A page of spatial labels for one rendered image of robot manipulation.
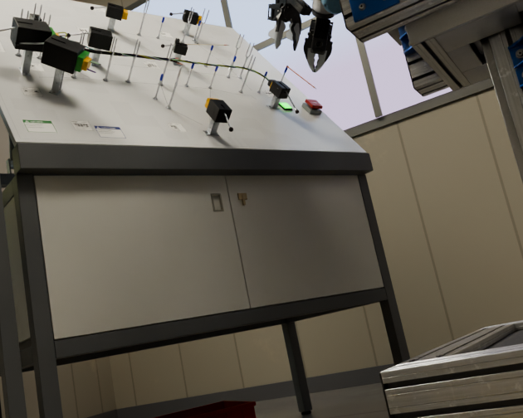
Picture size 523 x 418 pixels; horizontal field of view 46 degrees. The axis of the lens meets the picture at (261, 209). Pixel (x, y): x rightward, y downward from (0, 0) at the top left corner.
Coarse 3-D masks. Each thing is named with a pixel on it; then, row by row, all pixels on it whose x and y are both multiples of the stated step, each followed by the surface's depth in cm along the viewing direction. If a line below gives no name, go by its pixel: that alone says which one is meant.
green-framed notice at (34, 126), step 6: (24, 120) 153; (30, 120) 154; (36, 120) 155; (42, 120) 156; (48, 120) 157; (30, 126) 152; (36, 126) 153; (42, 126) 154; (48, 126) 155; (54, 126) 156; (36, 132) 151; (42, 132) 152; (48, 132) 153; (54, 132) 154
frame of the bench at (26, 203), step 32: (32, 192) 146; (32, 224) 144; (32, 256) 142; (384, 256) 209; (32, 288) 140; (384, 288) 205; (32, 320) 138; (192, 320) 161; (224, 320) 166; (256, 320) 172; (288, 320) 247; (384, 320) 205; (32, 352) 139; (64, 352) 140; (96, 352) 200; (288, 352) 247; (0, 416) 179
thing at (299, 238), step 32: (256, 192) 185; (288, 192) 193; (320, 192) 201; (352, 192) 209; (256, 224) 182; (288, 224) 189; (320, 224) 197; (352, 224) 205; (256, 256) 178; (288, 256) 185; (320, 256) 193; (352, 256) 201; (256, 288) 175; (288, 288) 182; (320, 288) 189; (352, 288) 197
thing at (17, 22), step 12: (12, 24) 166; (24, 24) 165; (36, 24) 167; (12, 36) 167; (24, 36) 164; (36, 36) 166; (48, 36) 167; (24, 48) 166; (36, 48) 168; (24, 60) 171; (24, 72) 173
